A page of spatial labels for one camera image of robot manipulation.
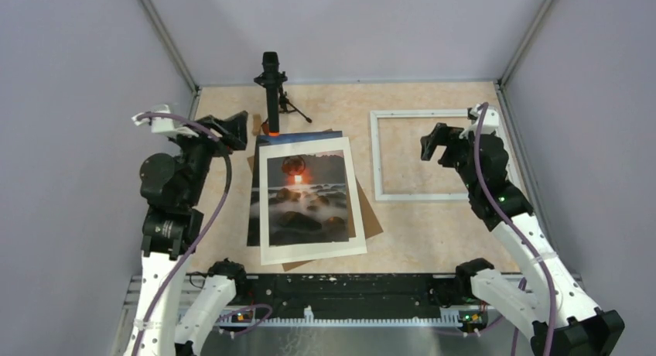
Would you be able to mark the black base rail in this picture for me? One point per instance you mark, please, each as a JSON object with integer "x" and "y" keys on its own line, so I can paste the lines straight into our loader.
{"x": 363, "y": 298}

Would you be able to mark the sunset seascape photo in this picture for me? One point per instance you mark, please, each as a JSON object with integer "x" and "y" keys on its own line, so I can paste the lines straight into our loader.
{"x": 300, "y": 194}

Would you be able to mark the small wooden block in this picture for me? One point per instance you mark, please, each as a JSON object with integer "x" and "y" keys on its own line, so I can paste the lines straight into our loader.
{"x": 256, "y": 124}

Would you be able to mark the white photo mat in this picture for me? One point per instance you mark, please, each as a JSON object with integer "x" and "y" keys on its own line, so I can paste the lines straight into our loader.
{"x": 296, "y": 253}

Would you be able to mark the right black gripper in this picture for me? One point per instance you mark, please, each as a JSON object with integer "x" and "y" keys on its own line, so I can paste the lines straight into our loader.
{"x": 442, "y": 135}

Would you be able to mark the brown backing board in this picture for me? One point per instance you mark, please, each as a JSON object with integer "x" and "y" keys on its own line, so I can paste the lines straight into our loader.
{"x": 372, "y": 226}

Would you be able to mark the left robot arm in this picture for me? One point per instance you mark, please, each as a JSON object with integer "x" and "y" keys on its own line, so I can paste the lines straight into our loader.
{"x": 173, "y": 228}

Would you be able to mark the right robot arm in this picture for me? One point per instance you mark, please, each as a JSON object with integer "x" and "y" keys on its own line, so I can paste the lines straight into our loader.
{"x": 547, "y": 307}

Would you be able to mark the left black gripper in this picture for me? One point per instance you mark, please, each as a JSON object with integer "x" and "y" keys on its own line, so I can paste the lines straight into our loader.
{"x": 234, "y": 128}

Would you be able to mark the white picture frame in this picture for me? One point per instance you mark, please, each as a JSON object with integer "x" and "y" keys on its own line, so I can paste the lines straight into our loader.
{"x": 379, "y": 193}

